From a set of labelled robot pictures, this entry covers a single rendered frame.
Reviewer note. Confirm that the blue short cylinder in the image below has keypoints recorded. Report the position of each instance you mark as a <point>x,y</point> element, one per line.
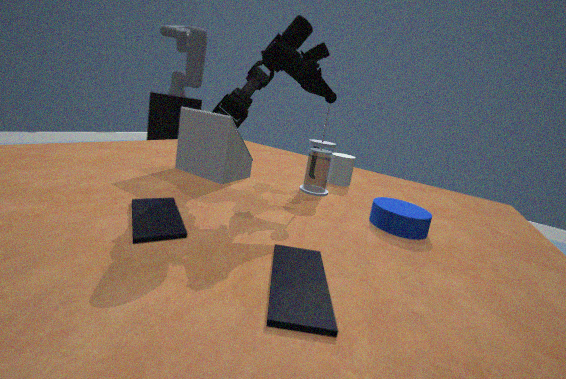
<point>400,218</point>

